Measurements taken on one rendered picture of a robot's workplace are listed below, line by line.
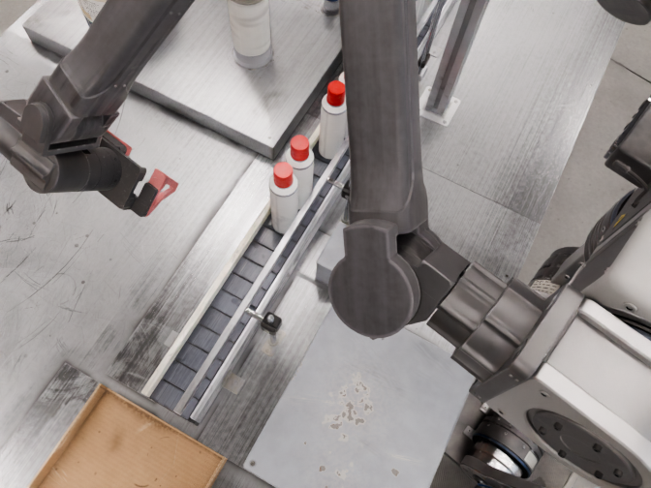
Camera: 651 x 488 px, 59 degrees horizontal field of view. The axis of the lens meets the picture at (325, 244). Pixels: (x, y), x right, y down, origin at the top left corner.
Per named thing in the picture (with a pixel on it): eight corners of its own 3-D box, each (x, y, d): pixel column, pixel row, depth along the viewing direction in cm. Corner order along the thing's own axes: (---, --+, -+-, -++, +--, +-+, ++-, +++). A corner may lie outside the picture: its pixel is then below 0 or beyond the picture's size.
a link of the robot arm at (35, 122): (46, 113, 60) (110, 107, 67) (-23, 57, 62) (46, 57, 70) (25, 204, 66) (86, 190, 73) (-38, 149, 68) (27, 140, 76)
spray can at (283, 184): (280, 207, 116) (277, 151, 97) (302, 219, 115) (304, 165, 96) (266, 228, 114) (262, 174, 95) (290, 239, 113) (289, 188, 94)
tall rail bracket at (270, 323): (252, 320, 111) (245, 293, 96) (284, 339, 110) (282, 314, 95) (243, 335, 110) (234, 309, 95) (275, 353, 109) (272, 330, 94)
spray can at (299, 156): (294, 184, 118) (294, 125, 100) (316, 195, 117) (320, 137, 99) (281, 203, 116) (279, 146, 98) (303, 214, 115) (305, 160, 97)
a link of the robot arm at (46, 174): (40, 203, 66) (58, 162, 64) (1, 169, 67) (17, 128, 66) (85, 200, 72) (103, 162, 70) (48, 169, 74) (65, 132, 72)
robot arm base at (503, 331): (480, 404, 52) (530, 379, 41) (408, 347, 53) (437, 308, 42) (529, 333, 54) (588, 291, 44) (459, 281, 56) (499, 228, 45)
